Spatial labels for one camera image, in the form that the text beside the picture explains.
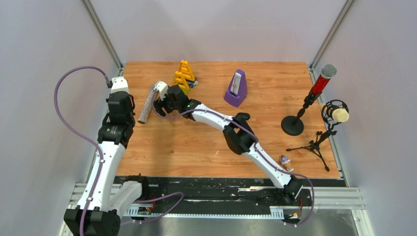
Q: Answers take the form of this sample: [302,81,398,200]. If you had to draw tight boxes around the black earbud charging case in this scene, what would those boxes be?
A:
[237,113,250,120]

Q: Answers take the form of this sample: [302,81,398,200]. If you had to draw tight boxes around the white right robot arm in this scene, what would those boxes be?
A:
[150,83,303,206]

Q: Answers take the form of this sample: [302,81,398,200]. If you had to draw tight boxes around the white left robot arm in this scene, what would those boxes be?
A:
[64,91,151,236]

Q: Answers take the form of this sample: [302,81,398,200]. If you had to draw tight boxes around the yellow toy block tower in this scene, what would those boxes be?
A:
[173,71,190,94]

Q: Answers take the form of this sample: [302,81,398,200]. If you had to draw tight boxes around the silver glitter microphone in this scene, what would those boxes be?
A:
[138,85,158,124]

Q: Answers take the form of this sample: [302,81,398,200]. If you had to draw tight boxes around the yellow toy block on car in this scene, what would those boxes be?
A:
[179,60,198,88]

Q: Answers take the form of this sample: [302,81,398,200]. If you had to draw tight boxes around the purple metronome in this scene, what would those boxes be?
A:
[224,69,248,107]

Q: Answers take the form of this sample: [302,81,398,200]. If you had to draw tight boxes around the red microphone on stand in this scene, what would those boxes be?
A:
[281,64,337,136]

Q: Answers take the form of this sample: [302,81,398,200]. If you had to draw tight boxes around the small toy figure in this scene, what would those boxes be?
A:
[279,155,294,173]

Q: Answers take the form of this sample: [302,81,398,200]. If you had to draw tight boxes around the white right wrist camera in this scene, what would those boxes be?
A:
[154,81,169,100]

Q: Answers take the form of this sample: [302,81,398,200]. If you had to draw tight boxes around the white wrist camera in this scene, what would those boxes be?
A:
[154,81,169,100]
[111,76,129,93]

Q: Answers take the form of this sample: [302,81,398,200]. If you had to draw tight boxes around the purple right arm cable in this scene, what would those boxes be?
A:
[152,107,315,227]

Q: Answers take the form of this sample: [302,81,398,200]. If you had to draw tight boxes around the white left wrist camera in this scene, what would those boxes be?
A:
[111,76,129,93]

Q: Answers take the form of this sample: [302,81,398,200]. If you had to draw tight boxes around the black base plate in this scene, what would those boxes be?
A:
[116,175,347,216]

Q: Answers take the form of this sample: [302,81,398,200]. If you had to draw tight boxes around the beige microphone in shock mount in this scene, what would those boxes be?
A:
[286,99,349,172]

